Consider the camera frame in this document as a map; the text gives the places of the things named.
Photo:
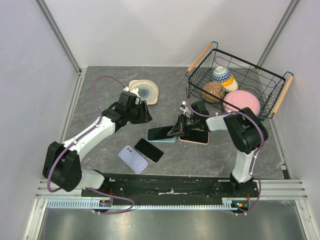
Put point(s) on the brown ceramic bowl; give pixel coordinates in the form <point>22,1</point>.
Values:
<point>212,92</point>

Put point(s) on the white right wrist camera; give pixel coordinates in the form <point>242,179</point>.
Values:
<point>185,109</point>

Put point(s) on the pink plate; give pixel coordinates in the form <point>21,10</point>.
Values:
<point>239,99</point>

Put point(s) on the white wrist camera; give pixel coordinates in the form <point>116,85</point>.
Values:
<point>185,109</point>
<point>134,91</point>

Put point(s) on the lilac phone case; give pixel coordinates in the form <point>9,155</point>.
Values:
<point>133,159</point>

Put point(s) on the blue patterned bowl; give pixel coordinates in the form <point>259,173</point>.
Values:
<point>221,74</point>

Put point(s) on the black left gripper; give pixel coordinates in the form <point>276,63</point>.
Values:
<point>145,115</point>

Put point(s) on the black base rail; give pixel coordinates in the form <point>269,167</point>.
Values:
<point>171,190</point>

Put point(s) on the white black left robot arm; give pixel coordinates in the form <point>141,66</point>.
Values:
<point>62,166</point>

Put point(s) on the light blue phone case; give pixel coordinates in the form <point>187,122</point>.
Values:
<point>162,140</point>

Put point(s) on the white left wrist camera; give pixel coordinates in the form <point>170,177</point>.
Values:
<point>134,91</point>

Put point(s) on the cream silicone lid plate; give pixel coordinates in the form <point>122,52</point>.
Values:
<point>147,90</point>

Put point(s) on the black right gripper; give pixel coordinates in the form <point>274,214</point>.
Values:
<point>177,128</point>

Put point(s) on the green-edged black phone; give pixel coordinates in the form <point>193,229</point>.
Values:
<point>158,132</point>

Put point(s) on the grey slotted cable duct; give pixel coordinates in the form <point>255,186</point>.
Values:
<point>104,204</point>

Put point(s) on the yellow cream bowl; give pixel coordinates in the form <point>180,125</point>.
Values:
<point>230,85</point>

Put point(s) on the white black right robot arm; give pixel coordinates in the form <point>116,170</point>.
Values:
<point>245,129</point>

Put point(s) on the pink phone case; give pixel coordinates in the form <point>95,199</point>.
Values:
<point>195,138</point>

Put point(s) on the black wire basket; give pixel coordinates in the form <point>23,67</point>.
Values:
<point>269,88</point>

